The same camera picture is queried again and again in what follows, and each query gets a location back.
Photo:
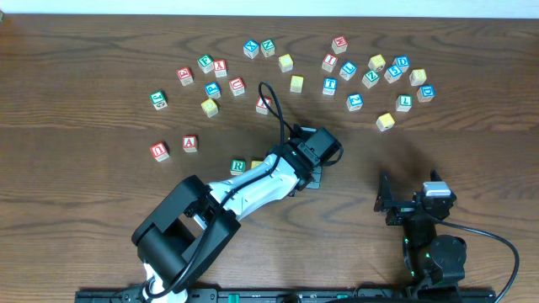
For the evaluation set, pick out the red H letter block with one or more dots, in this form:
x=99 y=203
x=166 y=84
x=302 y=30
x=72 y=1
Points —
x=339 y=44

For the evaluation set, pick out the yellow 8 letter block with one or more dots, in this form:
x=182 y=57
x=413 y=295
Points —
x=417 y=77

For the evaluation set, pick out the blue S letter block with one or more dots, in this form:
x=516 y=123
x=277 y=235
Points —
x=392 y=74

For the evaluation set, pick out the red i block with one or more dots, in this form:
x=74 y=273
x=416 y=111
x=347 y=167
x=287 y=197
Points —
x=329 y=63
x=263 y=105

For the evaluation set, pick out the blue L letter block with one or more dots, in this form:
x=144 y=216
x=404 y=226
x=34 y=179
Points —
x=348 y=70

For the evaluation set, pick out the blue D block right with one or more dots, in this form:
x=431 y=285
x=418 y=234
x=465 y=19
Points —
x=425 y=93

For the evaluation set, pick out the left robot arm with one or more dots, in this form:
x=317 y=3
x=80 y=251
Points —
x=187 y=231

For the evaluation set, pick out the green Z letter block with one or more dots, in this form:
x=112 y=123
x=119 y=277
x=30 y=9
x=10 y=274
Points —
x=370 y=78

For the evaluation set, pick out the red Y letter block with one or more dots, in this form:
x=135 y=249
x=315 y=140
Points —
x=220 y=68

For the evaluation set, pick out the blue d block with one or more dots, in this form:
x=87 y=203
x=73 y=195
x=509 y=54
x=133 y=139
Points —
x=402 y=63
x=425 y=93

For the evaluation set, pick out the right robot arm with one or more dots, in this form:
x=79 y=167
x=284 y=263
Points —
x=435 y=261

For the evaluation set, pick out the red I block upper right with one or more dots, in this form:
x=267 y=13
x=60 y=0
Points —
x=329 y=63

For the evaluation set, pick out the green F letter block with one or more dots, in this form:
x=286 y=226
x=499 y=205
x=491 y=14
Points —
x=206 y=63

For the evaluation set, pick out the blue D block upper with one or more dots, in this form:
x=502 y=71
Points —
x=402 y=63

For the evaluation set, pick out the blue T letter block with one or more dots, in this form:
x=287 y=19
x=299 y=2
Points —
x=329 y=86

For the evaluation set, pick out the blue Z letter block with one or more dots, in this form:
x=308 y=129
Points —
x=354 y=102

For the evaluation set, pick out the blue X letter block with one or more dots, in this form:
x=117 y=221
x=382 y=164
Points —
x=251 y=49

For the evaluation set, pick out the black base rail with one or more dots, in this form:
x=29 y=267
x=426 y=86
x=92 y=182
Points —
x=134 y=294

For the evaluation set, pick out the red I block centre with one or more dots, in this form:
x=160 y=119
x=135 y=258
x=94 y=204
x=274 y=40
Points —
x=263 y=105

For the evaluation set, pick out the red A letter block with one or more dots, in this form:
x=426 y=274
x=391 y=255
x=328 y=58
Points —
x=190 y=144

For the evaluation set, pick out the green J letter block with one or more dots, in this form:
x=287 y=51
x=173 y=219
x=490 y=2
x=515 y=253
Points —
x=159 y=100

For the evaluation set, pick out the red G letter block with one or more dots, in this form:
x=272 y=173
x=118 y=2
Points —
x=185 y=76

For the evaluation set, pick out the yellow C letter block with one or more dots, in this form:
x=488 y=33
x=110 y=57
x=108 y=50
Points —
x=286 y=63

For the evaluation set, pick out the red u block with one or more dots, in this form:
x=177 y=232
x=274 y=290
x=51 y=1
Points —
x=159 y=151
x=237 y=86

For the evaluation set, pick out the red U block centre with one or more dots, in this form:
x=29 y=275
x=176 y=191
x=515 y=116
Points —
x=237 y=86

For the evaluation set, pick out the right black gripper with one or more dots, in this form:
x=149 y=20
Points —
x=406 y=210

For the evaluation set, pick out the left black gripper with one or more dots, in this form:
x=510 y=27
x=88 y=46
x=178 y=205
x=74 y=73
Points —
x=310 y=181

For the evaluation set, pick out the red U block left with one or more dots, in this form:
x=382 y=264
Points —
x=159 y=151

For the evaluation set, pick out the green L letter block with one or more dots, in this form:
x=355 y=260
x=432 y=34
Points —
x=404 y=103

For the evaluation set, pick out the blue P letter block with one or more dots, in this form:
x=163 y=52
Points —
x=213 y=90

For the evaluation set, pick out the green R letter block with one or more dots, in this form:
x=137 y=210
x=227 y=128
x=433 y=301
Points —
x=237 y=167

